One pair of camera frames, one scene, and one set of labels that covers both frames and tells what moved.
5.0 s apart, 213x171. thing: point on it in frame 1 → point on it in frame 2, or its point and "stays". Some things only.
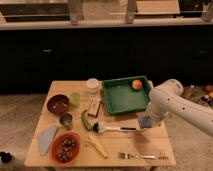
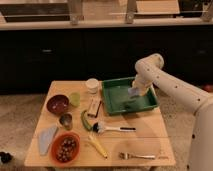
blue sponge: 145,121 → 133,91
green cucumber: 85,122 stays
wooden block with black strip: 95,103 stays
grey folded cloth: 45,135 stays
